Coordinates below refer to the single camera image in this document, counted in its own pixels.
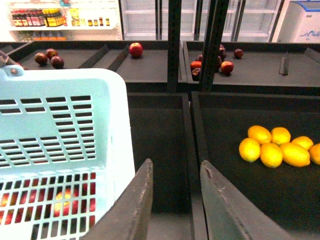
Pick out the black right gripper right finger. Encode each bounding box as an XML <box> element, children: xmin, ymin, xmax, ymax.
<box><xmin>199</xmin><ymin>160</ymin><xmax>293</xmax><ymax>240</ymax></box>

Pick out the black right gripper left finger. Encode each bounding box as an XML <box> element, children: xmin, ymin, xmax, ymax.
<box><xmin>81</xmin><ymin>158</ymin><xmax>154</xmax><ymax>240</ymax></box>

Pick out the light blue plastic basket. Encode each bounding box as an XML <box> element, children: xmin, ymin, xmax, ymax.
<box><xmin>0</xmin><ymin>65</ymin><xmax>135</xmax><ymax>240</ymax></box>

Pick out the yellow lemon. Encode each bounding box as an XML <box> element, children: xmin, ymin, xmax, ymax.
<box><xmin>247</xmin><ymin>125</ymin><xmax>272</xmax><ymax>145</ymax></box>
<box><xmin>260</xmin><ymin>143</ymin><xmax>283</xmax><ymax>168</ymax></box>
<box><xmin>238</xmin><ymin>137</ymin><xmax>261</xmax><ymax>163</ymax></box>
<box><xmin>280</xmin><ymin>142</ymin><xmax>311</xmax><ymax>168</ymax></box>

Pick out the yellow lemon top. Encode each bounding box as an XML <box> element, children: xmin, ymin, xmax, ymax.
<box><xmin>247</xmin><ymin>125</ymin><xmax>272</xmax><ymax>145</ymax></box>

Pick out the black display tray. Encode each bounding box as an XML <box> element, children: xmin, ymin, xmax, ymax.
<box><xmin>191</xmin><ymin>92</ymin><xmax>320</xmax><ymax>240</ymax></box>

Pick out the red apple right tray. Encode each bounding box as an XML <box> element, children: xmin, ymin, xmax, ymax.
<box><xmin>220</xmin><ymin>61</ymin><xmax>234</xmax><ymax>75</ymax></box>

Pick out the dark red fruit right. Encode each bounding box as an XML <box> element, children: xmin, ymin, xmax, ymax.
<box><xmin>233</xmin><ymin>48</ymin><xmax>244</xmax><ymax>59</ymax></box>

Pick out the dark red fruit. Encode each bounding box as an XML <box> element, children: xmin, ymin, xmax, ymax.
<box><xmin>34</xmin><ymin>52</ymin><xmax>48</xmax><ymax>66</ymax></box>
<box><xmin>46</xmin><ymin>48</ymin><xmax>58</xmax><ymax>60</ymax></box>
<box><xmin>50</xmin><ymin>55</ymin><xmax>65</xmax><ymax>69</ymax></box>
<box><xmin>233</xmin><ymin>48</ymin><xmax>244</xmax><ymax>59</ymax></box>

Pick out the red apple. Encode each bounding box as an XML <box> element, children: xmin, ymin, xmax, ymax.
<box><xmin>128</xmin><ymin>42</ymin><xmax>144</xmax><ymax>58</ymax></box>

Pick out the white shelf with bottles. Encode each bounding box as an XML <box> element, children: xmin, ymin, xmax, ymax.
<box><xmin>0</xmin><ymin>0</ymin><xmax>122</xmax><ymax>42</ymax></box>

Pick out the black shelf post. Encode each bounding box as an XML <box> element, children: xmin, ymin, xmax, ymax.
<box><xmin>167</xmin><ymin>0</ymin><xmax>182</xmax><ymax>93</ymax></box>

